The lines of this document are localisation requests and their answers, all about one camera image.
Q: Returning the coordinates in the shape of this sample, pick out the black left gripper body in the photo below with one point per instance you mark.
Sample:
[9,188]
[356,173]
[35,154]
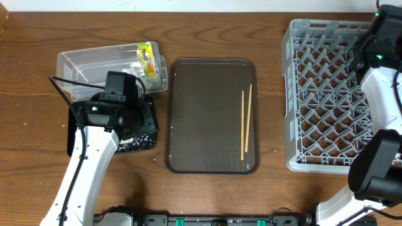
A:
[149,122]

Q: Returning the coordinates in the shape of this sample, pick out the white rice pile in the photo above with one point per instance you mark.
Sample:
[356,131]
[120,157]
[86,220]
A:
[142,142]

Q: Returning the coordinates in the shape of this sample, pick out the white tissue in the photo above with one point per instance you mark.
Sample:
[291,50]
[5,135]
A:
[131,71]

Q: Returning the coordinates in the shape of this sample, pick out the yellow snack wrapper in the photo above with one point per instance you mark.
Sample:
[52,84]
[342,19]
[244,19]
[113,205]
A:
[147,59]

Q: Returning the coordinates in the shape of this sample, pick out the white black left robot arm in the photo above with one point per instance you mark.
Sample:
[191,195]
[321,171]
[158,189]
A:
[94,138]

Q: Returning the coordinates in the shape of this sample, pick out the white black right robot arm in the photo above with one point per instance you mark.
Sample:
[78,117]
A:
[374,183]

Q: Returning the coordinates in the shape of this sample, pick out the clear plastic waste bin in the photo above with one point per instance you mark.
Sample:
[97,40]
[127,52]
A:
[89,68]

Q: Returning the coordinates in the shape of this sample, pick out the grey dishwasher rack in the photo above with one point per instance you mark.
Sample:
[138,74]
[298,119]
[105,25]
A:
[327,120]

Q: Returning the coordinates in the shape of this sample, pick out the black rectangular tray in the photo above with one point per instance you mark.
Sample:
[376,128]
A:
[72,127]

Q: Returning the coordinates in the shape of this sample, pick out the brown serving tray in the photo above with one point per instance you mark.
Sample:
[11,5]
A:
[204,117]

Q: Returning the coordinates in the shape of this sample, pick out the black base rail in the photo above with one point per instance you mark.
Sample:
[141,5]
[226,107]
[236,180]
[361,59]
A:
[122,215]

